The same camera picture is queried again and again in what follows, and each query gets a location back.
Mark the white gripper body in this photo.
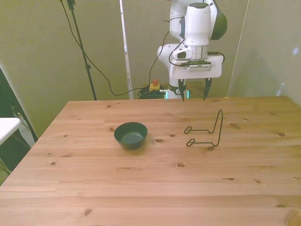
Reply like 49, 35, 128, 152
169, 54, 223, 80

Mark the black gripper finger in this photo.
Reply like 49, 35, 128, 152
177, 79, 187, 103
203, 77, 213, 102

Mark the dark green bowl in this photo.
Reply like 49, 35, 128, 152
114, 121, 149, 151

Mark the yellow emergency stop button box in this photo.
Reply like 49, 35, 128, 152
149, 79, 161, 93

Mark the white vertical pole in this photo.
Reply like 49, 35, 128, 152
119, 0, 134, 100

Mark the black tripod stand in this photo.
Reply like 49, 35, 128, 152
66, 0, 98, 101

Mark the dark leaning panel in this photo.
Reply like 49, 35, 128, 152
0, 67, 39, 173

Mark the white side table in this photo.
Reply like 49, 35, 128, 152
0, 117, 22, 145

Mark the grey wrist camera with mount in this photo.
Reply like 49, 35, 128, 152
179, 60, 213, 72

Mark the black gripper connector cable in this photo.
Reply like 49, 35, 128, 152
207, 51, 225, 65

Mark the coiled dark cable bundle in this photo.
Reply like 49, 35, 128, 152
137, 85, 166, 100

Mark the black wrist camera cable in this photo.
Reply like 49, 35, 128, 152
168, 39, 189, 68

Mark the black wire dish rack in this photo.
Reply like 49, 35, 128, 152
184, 108, 224, 147

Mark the long black hanging cable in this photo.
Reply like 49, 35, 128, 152
58, 0, 171, 97

